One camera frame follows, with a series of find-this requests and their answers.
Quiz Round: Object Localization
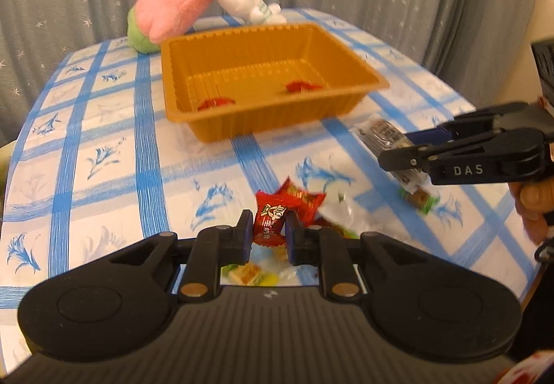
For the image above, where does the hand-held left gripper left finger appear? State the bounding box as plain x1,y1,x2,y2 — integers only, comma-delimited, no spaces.
104,209,254,303

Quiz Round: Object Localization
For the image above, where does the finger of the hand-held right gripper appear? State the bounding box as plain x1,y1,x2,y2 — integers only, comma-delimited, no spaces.
378,129,544,173
406,103,538,144

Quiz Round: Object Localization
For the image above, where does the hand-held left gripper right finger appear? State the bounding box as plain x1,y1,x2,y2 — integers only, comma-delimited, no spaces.
285,211,438,303

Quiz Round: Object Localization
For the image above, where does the red candy packet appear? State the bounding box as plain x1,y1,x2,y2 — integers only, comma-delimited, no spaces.
280,177,327,226
197,96,237,111
285,80,324,93
253,193,290,247

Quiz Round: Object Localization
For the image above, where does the dark snack packet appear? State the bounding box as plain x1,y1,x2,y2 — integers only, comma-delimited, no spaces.
351,113,434,194

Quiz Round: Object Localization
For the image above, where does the orange plastic tray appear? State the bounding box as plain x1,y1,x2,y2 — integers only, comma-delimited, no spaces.
160,22,390,143

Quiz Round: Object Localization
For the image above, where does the person's right hand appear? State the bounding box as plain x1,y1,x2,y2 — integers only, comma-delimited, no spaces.
508,180,554,245

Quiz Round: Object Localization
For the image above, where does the yellow green wafer snack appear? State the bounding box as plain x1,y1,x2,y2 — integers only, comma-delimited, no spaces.
220,262,266,286

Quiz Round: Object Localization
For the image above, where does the black box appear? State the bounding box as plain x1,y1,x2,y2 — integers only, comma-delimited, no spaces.
530,37,554,109

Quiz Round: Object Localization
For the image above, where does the blue checked tablecloth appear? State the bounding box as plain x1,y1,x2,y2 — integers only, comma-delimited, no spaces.
0,8,542,369

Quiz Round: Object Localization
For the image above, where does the red white patterned clothing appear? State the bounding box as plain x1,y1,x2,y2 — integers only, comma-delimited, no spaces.
493,348,554,384

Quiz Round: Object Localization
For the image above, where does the pink plush toy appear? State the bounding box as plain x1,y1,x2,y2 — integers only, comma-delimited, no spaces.
126,0,229,54

